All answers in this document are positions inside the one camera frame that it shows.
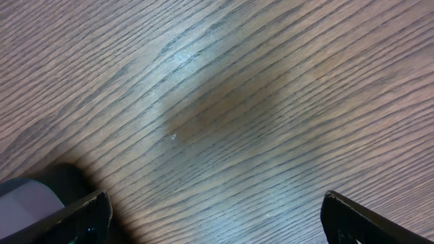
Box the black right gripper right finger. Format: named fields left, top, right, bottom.
left=320, top=190, right=433, bottom=244

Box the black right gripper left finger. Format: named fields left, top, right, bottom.
left=1, top=190, right=113, bottom=244

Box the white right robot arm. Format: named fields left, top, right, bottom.
left=1, top=163, right=428, bottom=244

